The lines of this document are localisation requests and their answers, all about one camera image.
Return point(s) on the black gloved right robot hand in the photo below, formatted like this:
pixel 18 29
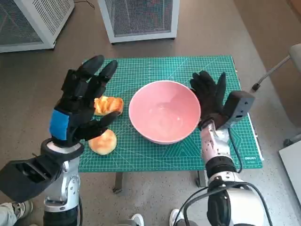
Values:
pixel 209 99

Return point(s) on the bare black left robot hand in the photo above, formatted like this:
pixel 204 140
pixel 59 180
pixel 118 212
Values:
pixel 77 106

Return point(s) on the twisted bread loaf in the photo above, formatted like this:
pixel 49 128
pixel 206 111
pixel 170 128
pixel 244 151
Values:
pixel 108 104

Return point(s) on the round bread bun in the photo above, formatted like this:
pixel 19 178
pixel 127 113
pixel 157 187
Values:
pixel 103 142

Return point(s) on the pink bowl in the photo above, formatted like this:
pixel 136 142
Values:
pixel 164 113

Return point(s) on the green cutting mat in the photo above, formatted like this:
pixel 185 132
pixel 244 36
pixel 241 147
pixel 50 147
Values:
pixel 152 155

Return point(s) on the black table leg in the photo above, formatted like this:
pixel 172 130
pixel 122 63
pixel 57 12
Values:
pixel 201 179
pixel 118 181

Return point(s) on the white mesh cabinet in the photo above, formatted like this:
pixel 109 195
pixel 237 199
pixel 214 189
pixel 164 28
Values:
pixel 141 18
pixel 47 18

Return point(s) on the white flat board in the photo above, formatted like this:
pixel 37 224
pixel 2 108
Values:
pixel 291 164

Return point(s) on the person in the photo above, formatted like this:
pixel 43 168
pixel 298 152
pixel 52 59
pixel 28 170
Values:
pixel 22 209

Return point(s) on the white shoe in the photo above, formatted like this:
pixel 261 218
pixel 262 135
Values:
pixel 137 217
pixel 175 216

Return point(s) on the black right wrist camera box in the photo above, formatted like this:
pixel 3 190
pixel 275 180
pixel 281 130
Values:
pixel 238 106

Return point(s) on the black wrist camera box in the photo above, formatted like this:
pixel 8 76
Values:
pixel 23 176
pixel 238 106

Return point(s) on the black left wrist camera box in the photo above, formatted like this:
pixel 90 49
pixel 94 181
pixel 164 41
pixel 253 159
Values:
pixel 23 176

